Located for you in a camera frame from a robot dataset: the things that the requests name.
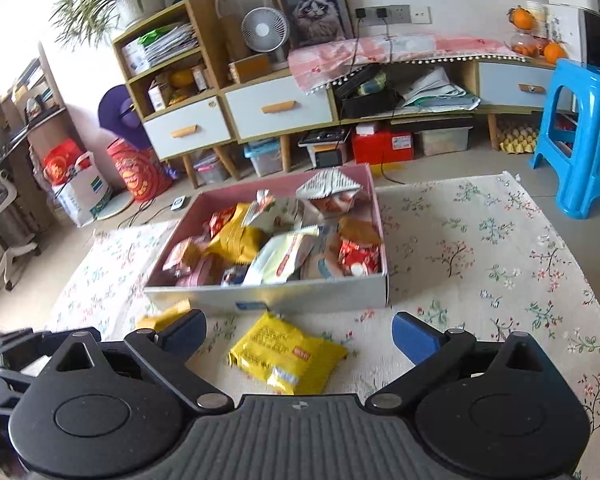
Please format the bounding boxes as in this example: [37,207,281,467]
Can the round white floor base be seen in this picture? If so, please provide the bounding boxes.
[91,192,137,222]

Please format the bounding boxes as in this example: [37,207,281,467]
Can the stack of papers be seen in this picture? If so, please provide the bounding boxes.
[397,67,482,112]

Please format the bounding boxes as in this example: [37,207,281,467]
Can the brown cardboard box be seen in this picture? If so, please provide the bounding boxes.
[227,54,274,84]

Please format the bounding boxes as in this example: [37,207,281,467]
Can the potted plant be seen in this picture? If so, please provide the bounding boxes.
[50,0,168,46]

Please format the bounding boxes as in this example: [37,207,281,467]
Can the low wooden cabinet white drawer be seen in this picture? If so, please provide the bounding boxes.
[221,67,342,173]

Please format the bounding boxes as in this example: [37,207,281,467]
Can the blue lid storage bin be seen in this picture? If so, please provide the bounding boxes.
[242,139,284,177]

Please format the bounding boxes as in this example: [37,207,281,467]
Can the black bag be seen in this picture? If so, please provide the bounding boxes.
[332,62,405,120]

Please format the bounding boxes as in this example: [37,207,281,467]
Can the clear storage bin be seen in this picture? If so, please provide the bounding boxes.
[192,152,232,186]

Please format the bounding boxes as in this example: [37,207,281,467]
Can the white shopping bag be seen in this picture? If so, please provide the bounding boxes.
[52,152,113,228]

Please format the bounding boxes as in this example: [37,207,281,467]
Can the small yellow snack packet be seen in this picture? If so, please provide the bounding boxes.
[136,299,193,332]

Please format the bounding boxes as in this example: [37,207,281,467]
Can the gold foil packet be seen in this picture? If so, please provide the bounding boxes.
[336,216,385,247]

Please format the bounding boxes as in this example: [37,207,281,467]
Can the small white carton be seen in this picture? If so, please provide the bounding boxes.
[147,80,168,111]

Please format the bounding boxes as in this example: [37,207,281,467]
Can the pink cardboard box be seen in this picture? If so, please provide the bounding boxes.
[144,162,390,313]

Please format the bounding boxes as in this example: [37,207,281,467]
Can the glass jar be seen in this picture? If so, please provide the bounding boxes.
[509,30,539,57]

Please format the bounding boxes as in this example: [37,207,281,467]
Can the wall socket strip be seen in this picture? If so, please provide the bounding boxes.
[355,4,432,27]

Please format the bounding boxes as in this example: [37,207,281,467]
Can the office chair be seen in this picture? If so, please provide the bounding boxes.
[0,120,42,292]

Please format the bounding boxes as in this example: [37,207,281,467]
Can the pink snack packet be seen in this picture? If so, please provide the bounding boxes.
[176,254,226,287]

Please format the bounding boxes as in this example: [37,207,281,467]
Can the red storage box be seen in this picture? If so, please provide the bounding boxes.
[351,127,415,163]

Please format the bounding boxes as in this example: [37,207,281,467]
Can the pale green white snack packet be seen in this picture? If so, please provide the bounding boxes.
[242,225,321,286]

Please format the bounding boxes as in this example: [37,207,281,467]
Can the clear plastic bin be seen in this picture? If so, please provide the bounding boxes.
[414,126,472,157]

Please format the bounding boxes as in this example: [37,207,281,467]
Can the clear wafer biscuit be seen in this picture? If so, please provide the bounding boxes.
[162,237,211,277]

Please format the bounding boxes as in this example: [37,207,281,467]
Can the large white round fan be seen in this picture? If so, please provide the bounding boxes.
[215,0,267,61]

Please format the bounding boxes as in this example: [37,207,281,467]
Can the framed cat picture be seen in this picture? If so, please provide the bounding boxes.
[266,0,356,52]

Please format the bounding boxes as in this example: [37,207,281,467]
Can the silver blue candy packet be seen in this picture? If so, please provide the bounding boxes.
[221,265,251,287]

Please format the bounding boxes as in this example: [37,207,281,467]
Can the blue plastic stool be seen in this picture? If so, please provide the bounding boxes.
[528,58,600,219]

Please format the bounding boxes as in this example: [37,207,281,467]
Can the egg carton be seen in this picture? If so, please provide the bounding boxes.
[497,125,539,155]

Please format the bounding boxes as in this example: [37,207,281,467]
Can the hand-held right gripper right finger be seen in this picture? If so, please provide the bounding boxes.
[364,311,549,410]

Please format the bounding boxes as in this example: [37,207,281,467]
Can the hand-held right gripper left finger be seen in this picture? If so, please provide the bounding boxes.
[51,308,234,410]

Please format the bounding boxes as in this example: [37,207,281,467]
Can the white red crinkled snack packet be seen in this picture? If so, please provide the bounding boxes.
[240,190,306,231]
[296,167,363,221]

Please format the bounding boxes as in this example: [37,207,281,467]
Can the pink floral cloth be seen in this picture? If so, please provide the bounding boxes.
[286,34,526,97]

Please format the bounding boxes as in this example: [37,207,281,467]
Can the wooden shelf cabinet white drawer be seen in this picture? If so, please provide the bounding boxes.
[111,0,241,188]

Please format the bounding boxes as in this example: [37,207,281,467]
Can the small red candy packet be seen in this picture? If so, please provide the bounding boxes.
[337,239,382,277]

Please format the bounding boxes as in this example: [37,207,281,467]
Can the red gift bag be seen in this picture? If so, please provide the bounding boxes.
[42,139,88,186]

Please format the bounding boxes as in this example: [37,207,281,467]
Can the white desk fan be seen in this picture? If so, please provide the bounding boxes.
[241,7,291,68]

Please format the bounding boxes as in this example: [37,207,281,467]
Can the small black monitor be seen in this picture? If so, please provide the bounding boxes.
[314,149,346,170]

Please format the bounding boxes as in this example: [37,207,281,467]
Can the red printed barrel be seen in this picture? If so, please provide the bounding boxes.
[106,139,174,204]

